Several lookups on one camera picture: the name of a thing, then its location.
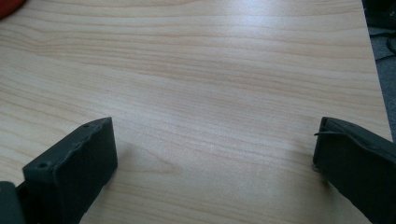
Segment red cup with metal inside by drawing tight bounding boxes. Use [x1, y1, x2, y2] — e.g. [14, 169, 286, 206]
[0, 0, 28, 21]

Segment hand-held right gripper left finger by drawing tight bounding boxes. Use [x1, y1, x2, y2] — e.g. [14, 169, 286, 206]
[21, 117, 119, 224]

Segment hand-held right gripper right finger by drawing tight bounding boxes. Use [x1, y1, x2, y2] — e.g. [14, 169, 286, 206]
[312, 117, 396, 224]

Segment dark equipment on floor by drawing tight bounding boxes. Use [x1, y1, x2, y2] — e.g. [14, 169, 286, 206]
[361, 0, 396, 31]

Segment black floor cable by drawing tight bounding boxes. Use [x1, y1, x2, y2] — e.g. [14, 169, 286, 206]
[370, 30, 396, 62]

